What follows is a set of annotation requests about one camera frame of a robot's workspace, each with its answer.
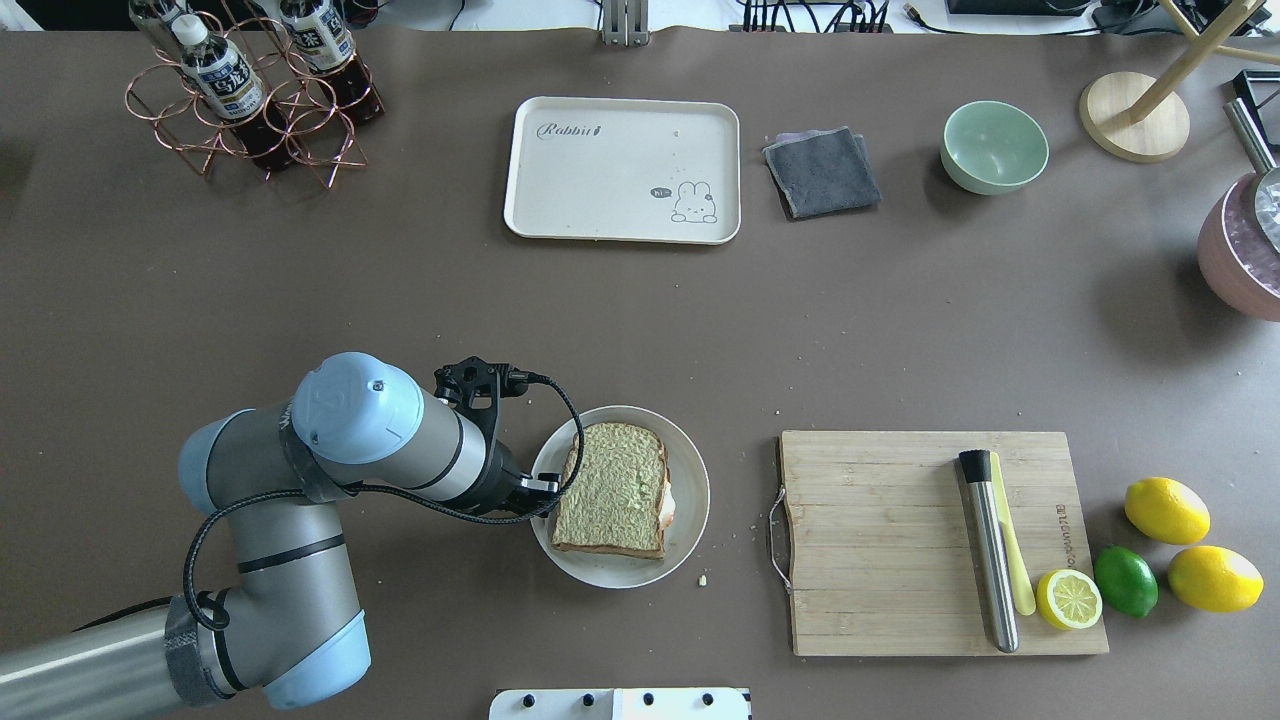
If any front tea bottle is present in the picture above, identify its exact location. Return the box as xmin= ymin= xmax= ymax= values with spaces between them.
xmin=170 ymin=13 xmax=294 ymax=172

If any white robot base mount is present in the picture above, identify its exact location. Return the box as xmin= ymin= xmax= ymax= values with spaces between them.
xmin=488 ymin=685 xmax=753 ymax=719

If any lower whole lemon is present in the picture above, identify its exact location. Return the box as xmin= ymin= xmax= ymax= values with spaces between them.
xmin=1167 ymin=544 xmax=1265 ymax=612

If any whole lemon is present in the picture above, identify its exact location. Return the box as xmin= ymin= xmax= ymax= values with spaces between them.
xmin=1167 ymin=544 xmax=1265 ymax=612
xmin=1124 ymin=477 xmax=1212 ymax=546

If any fried egg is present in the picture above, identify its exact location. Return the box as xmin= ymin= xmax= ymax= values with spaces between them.
xmin=658 ymin=480 xmax=676 ymax=532

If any bread slice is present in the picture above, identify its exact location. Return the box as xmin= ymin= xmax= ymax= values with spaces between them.
xmin=550 ymin=421 xmax=669 ymax=559

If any upper whole lemon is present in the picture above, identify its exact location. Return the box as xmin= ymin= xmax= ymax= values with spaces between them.
xmin=1124 ymin=477 xmax=1212 ymax=546

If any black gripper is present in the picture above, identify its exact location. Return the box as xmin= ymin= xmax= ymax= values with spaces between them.
xmin=435 ymin=357 xmax=561 ymax=516

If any cream rabbit tray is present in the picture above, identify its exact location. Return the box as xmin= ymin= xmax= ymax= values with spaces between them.
xmin=503 ymin=96 xmax=742 ymax=246

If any green lime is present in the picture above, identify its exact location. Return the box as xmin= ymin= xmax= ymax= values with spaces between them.
xmin=1093 ymin=544 xmax=1158 ymax=618

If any wooden cup stand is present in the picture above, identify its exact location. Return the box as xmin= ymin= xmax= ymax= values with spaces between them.
xmin=1078 ymin=1 xmax=1279 ymax=163

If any tea bottle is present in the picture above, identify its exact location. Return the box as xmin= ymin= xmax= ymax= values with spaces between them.
xmin=278 ymin=1 xmax=384 ymax=126
xmin=127 ymin=0 xmax=189 ymax=61
xmin=170 ymin=13 xmax=294 ymax=172

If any yellow plastic knife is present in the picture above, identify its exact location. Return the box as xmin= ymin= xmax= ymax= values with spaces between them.
xmin=988 ymin=451 xmax=1037 ymax=616

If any steel ice scoop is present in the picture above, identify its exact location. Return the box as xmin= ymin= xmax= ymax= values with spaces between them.
xmin=1224 ymin=97 xmax=1279 ymax=252

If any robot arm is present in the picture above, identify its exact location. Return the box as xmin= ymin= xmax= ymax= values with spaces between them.
xmin=3 ymin=352 xmax=572 ymax=719

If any pink ice bowl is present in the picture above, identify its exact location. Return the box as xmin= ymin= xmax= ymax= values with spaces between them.
xmin=1197 ymin=172 xmax=1279 ymax=322

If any grey folded cloth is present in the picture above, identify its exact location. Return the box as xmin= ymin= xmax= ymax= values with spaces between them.
xmin=762 ymin=126 xmax=883 ymax=220

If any right tea bottle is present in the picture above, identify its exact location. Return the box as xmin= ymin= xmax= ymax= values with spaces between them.
xmin=278 ymin=1 xmax=384 ymax=126

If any left tea bottle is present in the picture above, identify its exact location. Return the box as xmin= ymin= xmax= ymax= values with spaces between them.
xmin=127 ymin=0 xmax=189 ymax=61

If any bamboo cutting board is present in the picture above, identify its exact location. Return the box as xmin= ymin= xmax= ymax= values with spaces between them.
xmin=780 ymin=430 xmax=1093 ymax=657

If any green ceramic bowl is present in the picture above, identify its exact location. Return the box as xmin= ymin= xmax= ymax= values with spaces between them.
xmin=940 ymin=100 xmax=1050 ymax=196

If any copper wire bottle rack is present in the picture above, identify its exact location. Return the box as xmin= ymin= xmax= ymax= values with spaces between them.
xmin=125 ymin=1 xmax=367 ymax=188

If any half lemon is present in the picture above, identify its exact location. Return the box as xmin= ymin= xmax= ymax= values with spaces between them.
xmin=1036 ymin=568 xmax=1103 ymax=630

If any white round plate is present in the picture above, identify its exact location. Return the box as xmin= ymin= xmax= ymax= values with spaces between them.
xmin=530 ymin=405 xmax=710 ymax=589

